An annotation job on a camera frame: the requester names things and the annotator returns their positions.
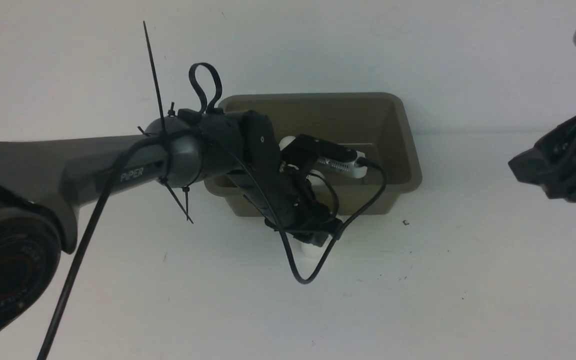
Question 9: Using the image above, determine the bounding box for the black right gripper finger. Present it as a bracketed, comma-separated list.
[509, 116, 576, 203]

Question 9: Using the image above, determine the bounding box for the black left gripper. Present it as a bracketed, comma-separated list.
[240, 172, 342, 248]

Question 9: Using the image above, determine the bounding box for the tan plastic rectangular bin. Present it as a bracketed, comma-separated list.
[203, 92, 423, 217]

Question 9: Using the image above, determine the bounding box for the white ball with logo front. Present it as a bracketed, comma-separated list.
[291, 239, 330, 261]

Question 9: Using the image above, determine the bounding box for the white plain table-tennis ball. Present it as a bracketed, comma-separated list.
[279, 136, 296, 151]

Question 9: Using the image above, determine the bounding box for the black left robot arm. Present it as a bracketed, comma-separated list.
[0, 108, 342, 354]

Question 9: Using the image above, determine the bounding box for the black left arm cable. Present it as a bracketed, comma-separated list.
[35, 62, 389, 360]

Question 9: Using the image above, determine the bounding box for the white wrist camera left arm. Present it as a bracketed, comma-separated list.
[283, 134, 369, 181]

